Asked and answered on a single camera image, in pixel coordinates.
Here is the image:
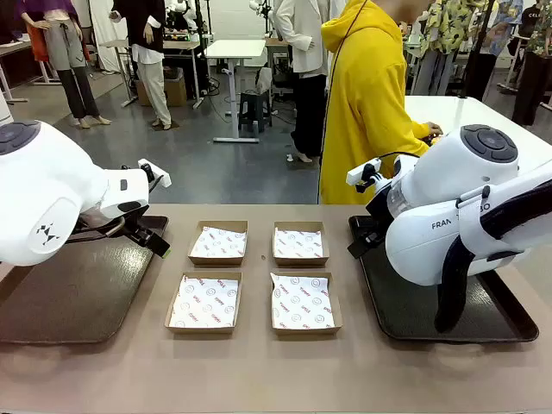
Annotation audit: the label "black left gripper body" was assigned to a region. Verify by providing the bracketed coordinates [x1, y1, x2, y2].
[122, 215, 153, 248]

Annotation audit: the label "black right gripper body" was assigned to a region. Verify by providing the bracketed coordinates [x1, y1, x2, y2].
[364, 196, 392, 256]

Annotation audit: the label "white printed paper liner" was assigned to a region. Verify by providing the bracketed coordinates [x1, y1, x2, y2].
[191, 224, 248, 259]
[168, 275, 240, 329]
[270, 273, 336, 331]
[274, 228, 324, 259]

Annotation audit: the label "person's right forearm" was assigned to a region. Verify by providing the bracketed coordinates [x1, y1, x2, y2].
[390, 115, 432, 153]

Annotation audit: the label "large black serving tray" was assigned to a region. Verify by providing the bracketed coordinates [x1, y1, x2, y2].
[348, 214, 540, 344]

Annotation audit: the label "large brown serving tray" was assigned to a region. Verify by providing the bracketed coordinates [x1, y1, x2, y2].
[0, 214, 169, 345]

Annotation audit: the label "person in yellow hoodie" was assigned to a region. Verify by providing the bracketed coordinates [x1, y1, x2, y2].
[318, 0, 445, 206]

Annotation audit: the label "brown cardboard carton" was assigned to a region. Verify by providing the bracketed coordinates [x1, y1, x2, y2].
[135, 67, 188, 108]

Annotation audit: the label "white rounded table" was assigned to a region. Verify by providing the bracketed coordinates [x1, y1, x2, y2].
[403, 95, 552, 173]

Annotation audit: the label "mannequin with white trousers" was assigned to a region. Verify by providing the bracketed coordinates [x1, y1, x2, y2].
[108, 0, 174, 131]

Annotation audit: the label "black plastic stool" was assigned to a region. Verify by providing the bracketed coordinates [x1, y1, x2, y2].
[237, 90, 274, 134]

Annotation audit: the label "black slanted pole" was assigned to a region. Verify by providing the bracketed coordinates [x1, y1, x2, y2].
[459, 0, 497, 100]

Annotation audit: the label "wood top desk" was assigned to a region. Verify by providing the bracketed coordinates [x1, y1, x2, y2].
[98, 37, 204, 110]

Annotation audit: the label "mannequin with purple top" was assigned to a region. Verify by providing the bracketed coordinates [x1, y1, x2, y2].
[16, 0, 112, 129]

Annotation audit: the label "mannequin with white jacket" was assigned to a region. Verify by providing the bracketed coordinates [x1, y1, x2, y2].
[274, 0, 331, 164]

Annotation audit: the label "black trousers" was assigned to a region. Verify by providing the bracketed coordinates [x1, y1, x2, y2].
[511, 50, 552, 127]

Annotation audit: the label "white standing desk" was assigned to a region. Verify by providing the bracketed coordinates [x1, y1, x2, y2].
[204, 38, 268, 144]

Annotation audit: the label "yellow floral shirt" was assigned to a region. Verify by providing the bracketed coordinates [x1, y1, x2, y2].
[420, 0, 478, 56]

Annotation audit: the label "blue patterned shirt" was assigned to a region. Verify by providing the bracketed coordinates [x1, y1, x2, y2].
[474, 0, 525, 57]

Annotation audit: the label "dark floral shirt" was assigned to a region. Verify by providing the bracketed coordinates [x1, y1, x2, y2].
[519, 0, 552, 57]

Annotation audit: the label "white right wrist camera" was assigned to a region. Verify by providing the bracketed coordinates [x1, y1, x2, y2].
[347, 158, 383, 187]

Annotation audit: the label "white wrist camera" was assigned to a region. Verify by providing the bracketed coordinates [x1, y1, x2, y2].
[347, 158, 383, 187]
[137, 158, 173, 188]

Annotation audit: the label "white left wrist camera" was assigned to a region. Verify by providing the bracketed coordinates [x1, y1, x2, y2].
[137, 158, 173, 188]

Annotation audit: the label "thin black camera cable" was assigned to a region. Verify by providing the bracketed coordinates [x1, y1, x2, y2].
[373, 151, 423, 178]

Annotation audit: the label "black cable sleeve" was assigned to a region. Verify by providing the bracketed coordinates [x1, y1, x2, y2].
[434, 179, 552, 333]

